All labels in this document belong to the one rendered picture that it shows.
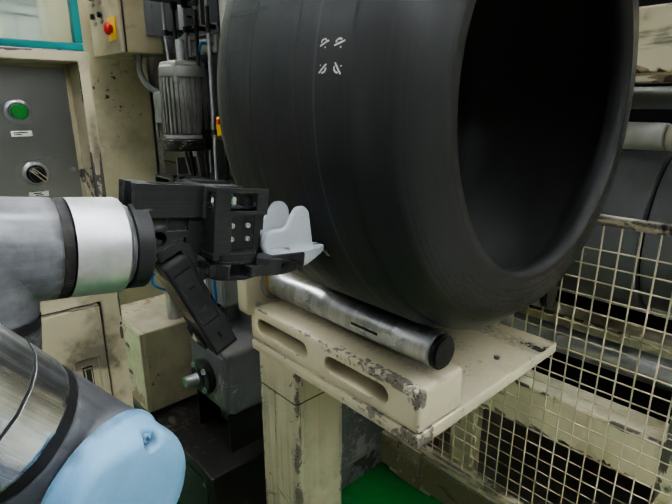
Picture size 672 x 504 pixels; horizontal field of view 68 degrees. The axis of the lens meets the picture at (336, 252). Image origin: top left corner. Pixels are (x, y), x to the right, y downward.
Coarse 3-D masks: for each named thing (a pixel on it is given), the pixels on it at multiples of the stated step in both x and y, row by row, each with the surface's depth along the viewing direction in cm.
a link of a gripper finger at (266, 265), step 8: (256, 256) 46; (264, 256) 45; (272, 256) 46; (280, 256) 47; (288, 256) 48; (296, 256) 48; (248, 264) 44; (256, 264) 45; (264, 264) 45; (272, 264) 45; (280, 264) 46; (288, 264) 46; (296, 264) 48; (232, 272) 44; (240, 272) 44; (248, 272) 44; (256, 272) 44; (264, 272) 45; (272, 272) 45; (280, 272) 46
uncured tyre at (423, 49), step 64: (256, 0) 51; (320, 0) 43; (384, 0) 41; (448, 0) 42; (512, 0) 83; (576, 0) 76; (256, 64) 50; (384, 64) 41; (448, 64) 43; (512, 64) 89; (576, 64) 81; (256, 128) 52; (320, 128) 45; (384, 128) 43; (448, 128) 45; (512, 128) 92; (576, 128) 83; (320, 192) 48; (384, 192) 45; (448, 192) 47; (512, 192) 89; (576, 192) 81; (384, 256) 49; (448, 256) 50; (512, 256) 82; (576, 256) 73; (448, 320) 58
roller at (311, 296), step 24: (288, 288) 78; (312, 288) 75; (312, 312) 75; (336, 312) 70; (360, 312) 67; (384, 312) 66; (384, 336) 64; (408, 336) 61; (432, 336) 60; (432, 360) 59
